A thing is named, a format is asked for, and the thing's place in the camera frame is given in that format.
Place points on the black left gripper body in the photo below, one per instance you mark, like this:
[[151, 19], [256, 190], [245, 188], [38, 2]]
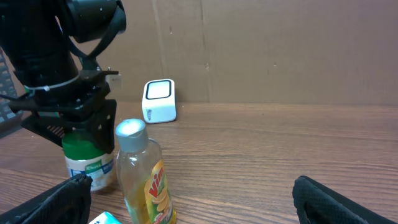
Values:
[[70, 95]]

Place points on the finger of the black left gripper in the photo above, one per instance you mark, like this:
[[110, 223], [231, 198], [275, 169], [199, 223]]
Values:
[[102, 126], [50, 132]]

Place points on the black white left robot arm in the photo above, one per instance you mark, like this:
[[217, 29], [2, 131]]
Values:
[[53, 46]]

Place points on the teal tissue pack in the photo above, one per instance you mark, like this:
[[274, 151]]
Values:
[[105, 218]]

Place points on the white barcode scanner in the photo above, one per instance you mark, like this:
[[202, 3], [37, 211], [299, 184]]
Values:
[[159, 102]]

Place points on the grey plastic basket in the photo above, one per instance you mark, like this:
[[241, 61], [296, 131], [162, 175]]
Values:
[[10, 121]]

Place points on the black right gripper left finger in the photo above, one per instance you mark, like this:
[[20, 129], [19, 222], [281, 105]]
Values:
[[68, 203]]

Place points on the yellow dish soap bottle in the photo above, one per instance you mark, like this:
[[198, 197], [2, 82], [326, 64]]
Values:
[[141, 175]]

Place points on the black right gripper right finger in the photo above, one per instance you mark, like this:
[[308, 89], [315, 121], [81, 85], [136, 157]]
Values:
[[317, 204]]

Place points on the green lid jar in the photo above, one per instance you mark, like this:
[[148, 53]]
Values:
[[83, 157]]

